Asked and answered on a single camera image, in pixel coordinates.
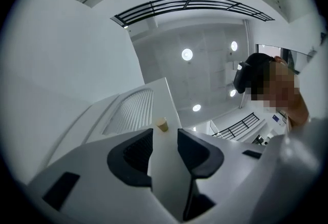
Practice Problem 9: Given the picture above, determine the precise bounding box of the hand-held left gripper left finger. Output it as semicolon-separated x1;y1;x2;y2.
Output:
28;128;180;224

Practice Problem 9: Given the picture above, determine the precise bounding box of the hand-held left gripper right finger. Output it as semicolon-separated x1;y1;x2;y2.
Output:
177;128;267;224

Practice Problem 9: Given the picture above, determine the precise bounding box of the paper coffee cup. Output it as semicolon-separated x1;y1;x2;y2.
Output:
155;116;170;133

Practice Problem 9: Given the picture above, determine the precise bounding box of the white cabinet glass door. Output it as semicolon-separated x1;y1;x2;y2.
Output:
47;77;192;221

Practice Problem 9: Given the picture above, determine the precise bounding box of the black metal railing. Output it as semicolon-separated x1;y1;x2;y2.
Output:
111;0;275;28
212;112;260;139

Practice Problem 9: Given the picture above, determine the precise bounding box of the person's head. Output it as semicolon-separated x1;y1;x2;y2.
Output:
244;52;311;130

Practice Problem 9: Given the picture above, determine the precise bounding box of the black head-worn camera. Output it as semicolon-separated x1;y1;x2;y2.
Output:
232;61;253;94

